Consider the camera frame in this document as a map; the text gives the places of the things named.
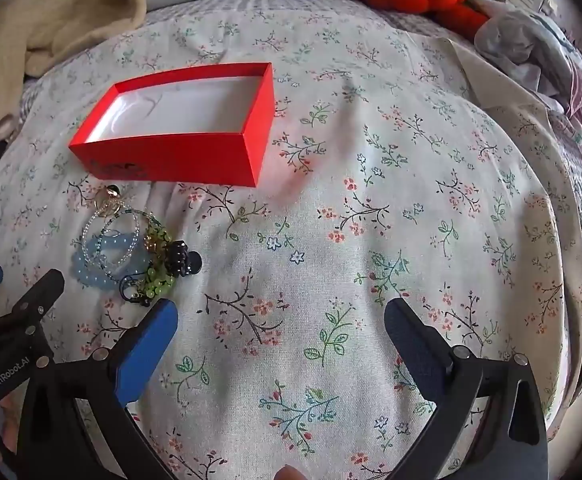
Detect green bead bracelet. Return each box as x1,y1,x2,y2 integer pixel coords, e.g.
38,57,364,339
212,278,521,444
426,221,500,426
121,226,178,307

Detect blue bead bracelet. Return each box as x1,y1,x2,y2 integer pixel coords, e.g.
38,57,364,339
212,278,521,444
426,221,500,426
70,231,155,286

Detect black hair claw clip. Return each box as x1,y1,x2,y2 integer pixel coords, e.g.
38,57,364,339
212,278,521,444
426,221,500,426
164,240,202,278

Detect gold ring with green stone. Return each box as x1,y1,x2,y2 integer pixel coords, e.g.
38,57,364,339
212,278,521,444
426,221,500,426
92,185,122,217

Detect multicolour seed bead bracelet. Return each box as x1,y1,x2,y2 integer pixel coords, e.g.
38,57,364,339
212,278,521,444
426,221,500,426
96,208,165,266

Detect right hand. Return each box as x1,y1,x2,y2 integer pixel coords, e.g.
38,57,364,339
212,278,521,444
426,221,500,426
274,465,306,480

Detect beige knit sweater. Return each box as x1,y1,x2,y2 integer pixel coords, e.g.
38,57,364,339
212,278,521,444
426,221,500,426
0,0,147,141

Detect red cardboard box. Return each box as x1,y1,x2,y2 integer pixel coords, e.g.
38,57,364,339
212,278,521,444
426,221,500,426
69,63,275,188

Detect floral bed sheet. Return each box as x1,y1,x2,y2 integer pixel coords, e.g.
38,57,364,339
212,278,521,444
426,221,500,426
0,0,582,479

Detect crumpled grey white clothes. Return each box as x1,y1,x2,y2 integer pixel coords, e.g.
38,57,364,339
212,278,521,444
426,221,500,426
474,0,582,155

